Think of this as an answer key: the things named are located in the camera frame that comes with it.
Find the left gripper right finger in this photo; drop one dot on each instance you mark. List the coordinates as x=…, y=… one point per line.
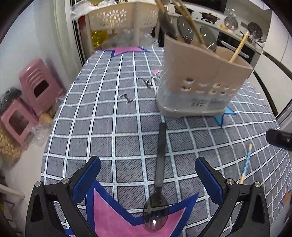
x=212, y=179

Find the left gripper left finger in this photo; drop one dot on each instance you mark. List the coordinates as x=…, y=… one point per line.
x=83, y=178

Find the grey translucent plastic spoon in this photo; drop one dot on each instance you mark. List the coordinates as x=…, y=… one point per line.
x=156, y=208

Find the plain wooden chopstick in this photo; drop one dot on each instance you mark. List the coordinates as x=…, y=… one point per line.
x=165, y=23

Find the blue patterned chopstick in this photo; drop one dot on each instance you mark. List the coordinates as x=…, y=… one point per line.
x=244, y=171

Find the bag of yellow food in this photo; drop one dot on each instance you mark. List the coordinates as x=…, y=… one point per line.
x=10, y=149

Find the grey checked tablecloth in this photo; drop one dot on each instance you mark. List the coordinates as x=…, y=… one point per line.
x=147, y=184

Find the short pink plastic stool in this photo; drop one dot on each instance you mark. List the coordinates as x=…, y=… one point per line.
x=18, y=120

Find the black built-in oven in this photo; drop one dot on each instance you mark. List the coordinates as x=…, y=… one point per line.
x=232, y=44

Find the wooden chopstick on table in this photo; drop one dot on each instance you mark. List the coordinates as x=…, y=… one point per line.
x=239, y=48

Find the beige plastic utensil holder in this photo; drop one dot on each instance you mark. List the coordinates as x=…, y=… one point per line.
x=197, y=81

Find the tall pink plastic stool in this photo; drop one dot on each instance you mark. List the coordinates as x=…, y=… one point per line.
x=39, y=86

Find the grey spoon in holder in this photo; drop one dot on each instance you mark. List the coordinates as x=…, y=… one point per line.
x=185, y=29
x=209, y=38

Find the dark pot on stove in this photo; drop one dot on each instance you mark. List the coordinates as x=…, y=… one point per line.
x=208, y=17

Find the beige plastic basket rack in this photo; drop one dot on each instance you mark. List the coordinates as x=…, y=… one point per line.
x=110, y=24

